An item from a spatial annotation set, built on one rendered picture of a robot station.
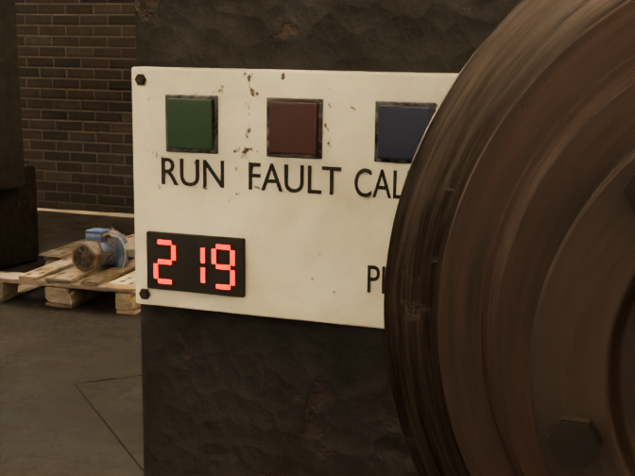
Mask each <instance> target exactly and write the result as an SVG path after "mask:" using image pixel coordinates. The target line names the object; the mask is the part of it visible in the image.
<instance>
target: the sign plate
mask: <svg viewBox="0 0 635 476"><path fill-rule="evenodd" d="M457 75H458V74H452V73H408V72H365V71H322V70H279V69H235V68H192V67H149V66H142V67H133V68H132V69H131V81H132V129H133V177H134V227H135V275H136V302H137V303H140V304H148V305H158V306H166V307H176V308H185V309H194V310H203V311H213V312H221V313H231V314H241V315H258V316H266V317H276V318H285V319H294V320H303V321H313V322H321V323H331V324H340V325H349V326H358V327H367V328H376V329H384V328H385V325H384V294H385V278H386V260H387V253H388V247H389V241H390V235H391V232H392V227H393V222H394V218H395V214H396V210H397V206H398V203H399V199H400V196H401V192H402V189H403V185H404V182H405V179H406V176H407V173H408V170H409V168H410V165H411V162H412V161H413V160H399V159H380V158H378V157H377V149H378V108H379V106H381V105H384V106H412V107H430V108H431V119H432V117H433V115H434V113H435V112H436V110H437V108H438V105H439V104H440V102H441V100H442V98H443V97H444V95H445V94H446V93H447V91H448V90H449V88H450V86H451V85H452V83H453V82H454V80H455V78H456V77H457ZM168 98H180V99H209V100H213V101H214V149H212V150H208V149H188V148H169V147H168V135H167V99H168ZM269 102H297V103H318V124H317V154H316V155H303V154H284V153H270V152H269ZM158 240H170V241H171V246H176V261H172V260H171V246H170V245H158ZM215 245H228V246H231V250H234V265H231V253H230V251H229V250H226V249H216V248H215ZM201 247H204V248H205V263H201V262H200V248H201ZM212 248H215V249H216V264H225V265H231V270H234V285H231V270H224V269H216V264H214V263H212ZM158 259H162V260H171V261H172V264H160V263H158ZM154 264H158V279H166V280H172V284H165V283H158V279H154ZM201 267H204V268H205V283H204V282H200V268H201ZM217 284H225V285H231V290H224V289H216V285H217Z"/></svg>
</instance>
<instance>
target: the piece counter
mask: <svg viewBox="0 0 635 476"><path fill-rule="evenodd" d="M158 245H170V246H171V241H170V240H158ZM215 248H216V249H226V250H229V251H230V253H231V265H234V250H231V246H228V245H215ZM215 248H212V264H216V249H215ZM171 260H172V261H176V246H171ZM171 260H162V259H158V263H155V264H154V279H158V264H172V261H171ZM200 262H201V263H204V264H205V248H204V247H201V248H200ZM231 265H225V264H216V269H224V270H231ZM200 282H204V283H205V268H204V267H201V268H200ZM158 283H165V284H172V280H166V279H158ZM231 285H234V270H231ZM231 285H225V284H217V285H216V289H224V290H231Z"/></svg>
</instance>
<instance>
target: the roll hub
mask: <svg viewBox="0 0 635 476"><path fill-rule="evenodd" d="M634 173H635V148H634V149H633V150H632V151H630V152H629V153H628V154H627V155H626V156H625V157H624V158H623V159H622V160H621V161H620V162H619V163H618V164H617V165H616V166H615V167H614V168H613V169H612V171H611V172H610V173H609V174H608V175H607V177H606V178H605V179H604V180H603V181H602V183H601V184H600V185H599V186H598V188H597V189H596V190H595V192H594V193H593V194H592V196H591V198H590V199H589V200H588V202H587V203H586V204H585V206H584V207H583V209H582V210H581V211H580V213H579V214H578V216H577V217H576V219H575V221H574V222H573V224H572V225H571V226H570V228H569V229H568V231H567V233H566V235H565V237H564V238H563V240H562V242H561V244H560V246H559V248H558V251H557V253H556V255H555V257H554V260H553V261H552V263H551V265H550V268H549V270H548V273H547V276H546V278H545V281H544V284H543V286H542V289H541V295H540V298H539V301H538V306H537V310H536V313H535V318H534V323H533V330H532V335H531V343H530V354H529V388H530V400H531V408H532V416H533V420H534V425H535V430H536V435H537V438H538V442H539V446H540V449H541V455H542V458H543V461H544V464H545V466H546V469H547V471H548V474H549V476H635V213H634V211H633V210H632V208H631V207H630V205H629V203H628V201H627V199H626V196H625V194H624V192H623V189H624V188H625V186H626V185H627V183H628V182H629V180H630V179H631V177H632V176H633V174H634ZM562 416H568V417H583V418H590V419H591V421H592V423H593V425H594V427H595V429H596V430H597V432H598V434H599V436H600V438H601V440H602V442H603V447H602V449H601V450H600V451H599V452H598V453H597V455H596V456H595V457H594V459H593V460H592V462H591V463H590V464H589V465H588V467H587V468H583V467H570V466H564V465H559V464H558V462H557V460H556V458H555V456H554V454H553V453H552V451H551V449H550V447H549V445H548V444H547V442H546V438H547V436H548V434H549V433H551V431H552V430H553V428H554V427H555V426H556V424H557V423H558V421H559V420H560V418H561V417H562Z"/></svg>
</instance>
